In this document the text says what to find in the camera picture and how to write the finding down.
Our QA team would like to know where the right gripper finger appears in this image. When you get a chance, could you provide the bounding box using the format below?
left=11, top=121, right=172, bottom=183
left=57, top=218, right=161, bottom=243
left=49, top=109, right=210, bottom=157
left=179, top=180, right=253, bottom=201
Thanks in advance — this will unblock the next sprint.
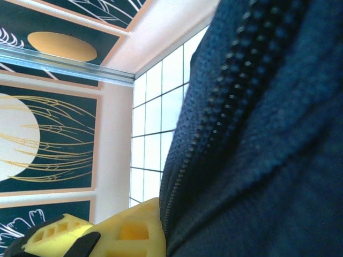
left=0, top=197, right=167, bottom=257

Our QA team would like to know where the navy blue backpack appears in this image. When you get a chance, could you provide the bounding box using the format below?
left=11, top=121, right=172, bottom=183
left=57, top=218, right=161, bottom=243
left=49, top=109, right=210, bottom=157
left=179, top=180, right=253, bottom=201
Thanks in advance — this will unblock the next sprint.
left=158, top=0, right=343, bottom=257

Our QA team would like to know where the aluminium corner post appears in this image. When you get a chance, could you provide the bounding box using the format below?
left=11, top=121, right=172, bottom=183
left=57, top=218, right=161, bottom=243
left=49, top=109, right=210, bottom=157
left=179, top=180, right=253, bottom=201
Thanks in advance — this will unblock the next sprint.
left=0, top=44, right=135, bottom=87

